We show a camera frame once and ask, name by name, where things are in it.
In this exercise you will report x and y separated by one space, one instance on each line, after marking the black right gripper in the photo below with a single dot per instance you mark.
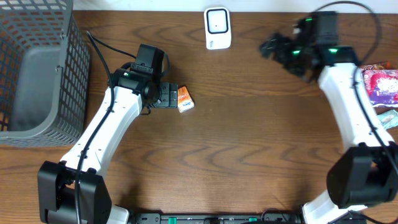
282 42

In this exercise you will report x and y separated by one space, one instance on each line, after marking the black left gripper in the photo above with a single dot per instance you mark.
169 95

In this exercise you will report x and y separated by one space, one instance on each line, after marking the orange snack packet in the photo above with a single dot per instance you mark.
184 102

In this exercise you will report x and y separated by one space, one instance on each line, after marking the red-brown candy bar wrapper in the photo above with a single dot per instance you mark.
376 66

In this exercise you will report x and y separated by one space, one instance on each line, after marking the purple snack box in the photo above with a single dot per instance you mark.
381 86

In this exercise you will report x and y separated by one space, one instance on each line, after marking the teal snack packet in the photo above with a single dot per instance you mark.
389 119

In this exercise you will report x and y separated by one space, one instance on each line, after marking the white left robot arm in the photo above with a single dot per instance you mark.
73 190

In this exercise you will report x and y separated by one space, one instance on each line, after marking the white barcode scanner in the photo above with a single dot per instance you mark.
217 28

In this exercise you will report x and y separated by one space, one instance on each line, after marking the grey plastic mesh basket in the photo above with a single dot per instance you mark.
45 66

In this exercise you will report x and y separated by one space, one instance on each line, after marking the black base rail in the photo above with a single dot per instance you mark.
269 217

